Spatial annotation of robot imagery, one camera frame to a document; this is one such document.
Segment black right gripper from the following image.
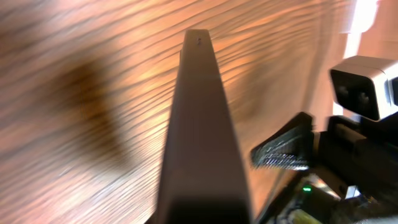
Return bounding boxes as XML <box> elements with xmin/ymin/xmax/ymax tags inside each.
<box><xmin>250</xmin><ymin>112</ymin><xmax>397</xmax><ymax>223</ymax></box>

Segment Samsung Galaxy smartphone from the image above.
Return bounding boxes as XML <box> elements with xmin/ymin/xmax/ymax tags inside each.
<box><xmin>155</xmin><ymin>29</ymin><xmax>253</xmax><ymax>223</ymax></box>

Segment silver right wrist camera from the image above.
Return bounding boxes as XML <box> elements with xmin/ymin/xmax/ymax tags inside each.
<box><xmin>330</xmin><ymin>55</ymin><xmax>397</xmax><ymax>121</ymax></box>

